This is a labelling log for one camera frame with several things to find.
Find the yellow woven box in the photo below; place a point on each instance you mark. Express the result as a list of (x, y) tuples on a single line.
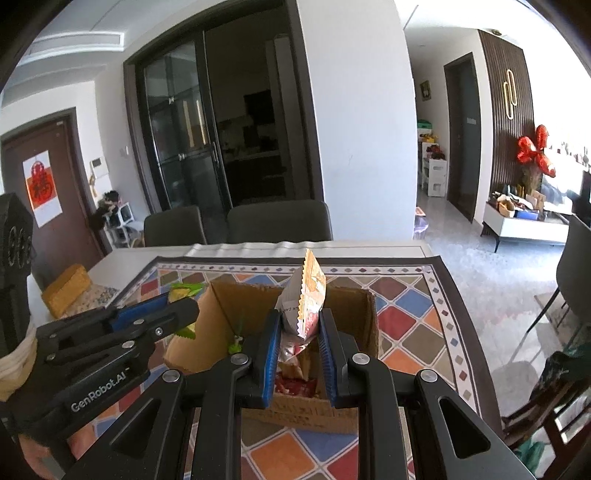
[(67, 290)]

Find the clutter of cabinet items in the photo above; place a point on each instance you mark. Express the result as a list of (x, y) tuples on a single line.
[(517, 203)]

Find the brown wooden chair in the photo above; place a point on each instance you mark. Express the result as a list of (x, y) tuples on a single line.
[(545, 415)]

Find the white wall intercom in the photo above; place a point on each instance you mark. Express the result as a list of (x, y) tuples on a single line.
[(97, 167)]

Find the yellow-green candy packet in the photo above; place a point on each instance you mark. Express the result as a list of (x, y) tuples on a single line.
[(184, 290)]

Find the white hallway rack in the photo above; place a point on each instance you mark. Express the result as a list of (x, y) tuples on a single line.
[(434, 175)]

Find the small white storage shelf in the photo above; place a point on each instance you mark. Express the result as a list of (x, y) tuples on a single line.
[(122, 226)]

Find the colourful diamond pattern tablecloth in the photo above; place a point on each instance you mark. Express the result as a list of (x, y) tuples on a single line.
[(415, 332)]

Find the brown cardboard box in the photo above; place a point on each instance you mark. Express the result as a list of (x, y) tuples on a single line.
[(353, 314)]

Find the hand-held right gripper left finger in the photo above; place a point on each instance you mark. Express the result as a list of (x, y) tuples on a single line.
[(270, 369)]

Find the translucent plastic bag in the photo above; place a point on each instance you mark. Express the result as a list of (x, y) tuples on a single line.
[(421, 226)]

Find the grey chair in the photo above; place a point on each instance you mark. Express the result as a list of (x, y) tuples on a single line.
[(577, 277)]

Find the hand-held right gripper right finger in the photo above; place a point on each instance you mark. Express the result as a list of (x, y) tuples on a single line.
[(328, 369)]

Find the red bow decoration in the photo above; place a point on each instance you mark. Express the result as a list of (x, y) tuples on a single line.
[(531, 147)]

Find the dark plush toy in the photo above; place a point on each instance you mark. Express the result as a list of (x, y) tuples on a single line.
[(105, 207)]

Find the green stick twisted lollipop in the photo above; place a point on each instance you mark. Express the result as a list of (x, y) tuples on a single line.
[(237, 344)]

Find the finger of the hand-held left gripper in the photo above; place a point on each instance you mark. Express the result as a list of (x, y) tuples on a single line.
[(138, 311), (175, 318)]

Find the white low cabinet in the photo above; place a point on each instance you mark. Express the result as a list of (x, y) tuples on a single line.
[(526, 228)]

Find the green cloth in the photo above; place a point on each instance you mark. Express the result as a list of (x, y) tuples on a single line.
[(563, 374)]

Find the white grey snack packet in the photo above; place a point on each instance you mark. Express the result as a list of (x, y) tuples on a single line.
[(304, 295)]

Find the small wall picture frame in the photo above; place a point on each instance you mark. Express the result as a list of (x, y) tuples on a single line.
[(425, 90)]

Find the white red door poster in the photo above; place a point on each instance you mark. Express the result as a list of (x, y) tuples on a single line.
[(42, 189)]

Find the dark interior door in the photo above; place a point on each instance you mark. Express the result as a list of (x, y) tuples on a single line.
[(461, 138)]

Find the glass sliding door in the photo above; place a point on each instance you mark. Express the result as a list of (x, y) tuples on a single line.
[(184, 129)]

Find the brown wooden door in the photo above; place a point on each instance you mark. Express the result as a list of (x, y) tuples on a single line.
[(74, 207)]

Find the gold wall ornament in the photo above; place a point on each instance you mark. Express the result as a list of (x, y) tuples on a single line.
[(509, 94)]

